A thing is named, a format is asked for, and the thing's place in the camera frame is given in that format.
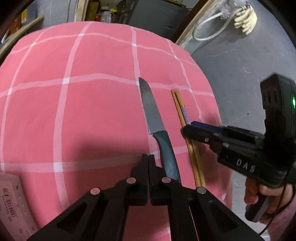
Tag dark wooden chopstick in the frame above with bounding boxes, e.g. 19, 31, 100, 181
175, 89, 206, 187

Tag dark grey cabinet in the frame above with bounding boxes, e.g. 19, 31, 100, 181
123, 1, 190, 39

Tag person's right hand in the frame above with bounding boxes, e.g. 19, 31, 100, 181
244, 178, 293, 214

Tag cream rubber gloves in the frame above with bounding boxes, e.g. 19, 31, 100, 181
233, 4, 257, 35

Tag clear plastic bag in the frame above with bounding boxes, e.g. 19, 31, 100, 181
218, 0, 246, 20

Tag black cable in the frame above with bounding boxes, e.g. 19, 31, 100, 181
259, 176, 295, 236

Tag beige kitchen counter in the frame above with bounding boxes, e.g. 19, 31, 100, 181
0, 16, 44, 59

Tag white hose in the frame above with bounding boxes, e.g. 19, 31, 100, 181
192, 7, 241, 42

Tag purple gold chopstick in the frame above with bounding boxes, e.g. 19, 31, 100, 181
181, 105, 191, 125

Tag black camera box green light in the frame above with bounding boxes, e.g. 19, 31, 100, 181
260, 73, 295, 163

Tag green handled kitchen knife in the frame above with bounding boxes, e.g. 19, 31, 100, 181
138, 77, 181, 182

